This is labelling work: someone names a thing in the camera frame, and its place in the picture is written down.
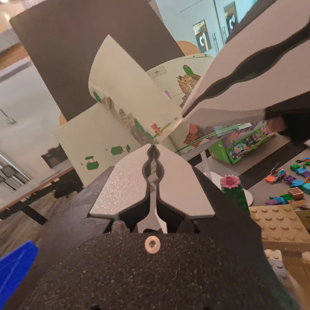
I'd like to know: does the black wall poster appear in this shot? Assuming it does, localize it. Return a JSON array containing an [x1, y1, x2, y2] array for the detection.
[[192, 20, 212, 52], [224, 2, 239, 37]]

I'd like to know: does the black backdrop board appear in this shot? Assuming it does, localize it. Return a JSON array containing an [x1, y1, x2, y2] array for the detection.
[[9, 0, 186, 121]]

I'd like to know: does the pile of loose toy bricks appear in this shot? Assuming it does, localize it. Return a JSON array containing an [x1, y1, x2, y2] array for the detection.
[[264, 157, 310, 206]]

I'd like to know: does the grey desk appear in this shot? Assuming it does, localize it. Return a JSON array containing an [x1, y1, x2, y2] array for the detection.
[[188, 132, 310, 209]]

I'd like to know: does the person's right hand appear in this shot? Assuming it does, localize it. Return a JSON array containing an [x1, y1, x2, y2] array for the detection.
[[266, 115, 287, 133]]

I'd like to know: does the green toy box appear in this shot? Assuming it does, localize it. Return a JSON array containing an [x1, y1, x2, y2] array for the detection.
[[209, 121, 276, 165]]

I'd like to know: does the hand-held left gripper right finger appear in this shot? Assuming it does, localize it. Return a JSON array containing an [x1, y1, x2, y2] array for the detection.
[[154, 144, 216, 233]]

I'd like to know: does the blue plastic bin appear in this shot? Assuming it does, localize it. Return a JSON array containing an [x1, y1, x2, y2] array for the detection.
[[0, 240, 39, 304]]

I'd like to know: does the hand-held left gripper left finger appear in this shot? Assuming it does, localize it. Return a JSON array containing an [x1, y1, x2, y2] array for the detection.
[[89, 144, 153, 232]]

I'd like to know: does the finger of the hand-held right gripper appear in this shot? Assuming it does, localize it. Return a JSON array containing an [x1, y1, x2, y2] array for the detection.
[[182, 40, 310, 127], [183, 0, 310, 112]]

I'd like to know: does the brick instruction booklet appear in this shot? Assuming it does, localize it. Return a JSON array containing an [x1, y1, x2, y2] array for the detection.
[[53, 34, 253, 181]]

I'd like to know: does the toy brick model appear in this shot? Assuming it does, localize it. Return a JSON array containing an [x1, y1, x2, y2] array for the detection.
[[220, 175, 310, 310]]

